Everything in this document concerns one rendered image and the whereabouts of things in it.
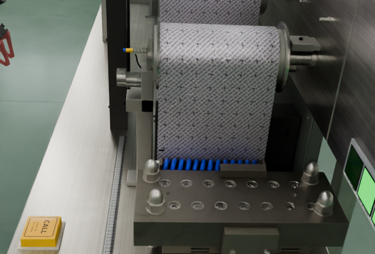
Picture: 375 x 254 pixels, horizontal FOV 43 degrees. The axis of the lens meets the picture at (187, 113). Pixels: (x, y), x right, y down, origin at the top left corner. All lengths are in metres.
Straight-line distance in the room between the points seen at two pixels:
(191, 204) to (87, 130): 0.55
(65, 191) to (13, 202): 1.45
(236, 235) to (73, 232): 0.36
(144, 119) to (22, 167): 1.84
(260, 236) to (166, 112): 0.31
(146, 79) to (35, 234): 0.39
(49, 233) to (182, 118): 0.36
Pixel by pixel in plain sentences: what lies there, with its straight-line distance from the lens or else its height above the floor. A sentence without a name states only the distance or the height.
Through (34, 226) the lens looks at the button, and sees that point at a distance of 1.07.
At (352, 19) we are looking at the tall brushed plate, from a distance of 0.88.
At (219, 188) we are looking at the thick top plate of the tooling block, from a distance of 0.98.
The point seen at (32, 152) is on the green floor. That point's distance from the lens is 2.98.
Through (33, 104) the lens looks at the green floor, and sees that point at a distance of 3.50.
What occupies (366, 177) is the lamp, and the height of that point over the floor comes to 1.20.
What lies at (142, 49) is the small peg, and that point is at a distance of 0.97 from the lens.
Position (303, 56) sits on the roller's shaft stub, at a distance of 1.03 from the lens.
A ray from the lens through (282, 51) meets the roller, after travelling 0.97.
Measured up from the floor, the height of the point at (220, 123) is 1.12.
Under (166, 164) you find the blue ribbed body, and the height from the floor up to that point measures 1.04.
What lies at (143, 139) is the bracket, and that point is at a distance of 1.12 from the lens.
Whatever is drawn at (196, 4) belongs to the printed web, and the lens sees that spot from 1.15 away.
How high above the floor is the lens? 1.63
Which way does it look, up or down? 29 degrees down
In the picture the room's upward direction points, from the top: 3 degrees clockwise
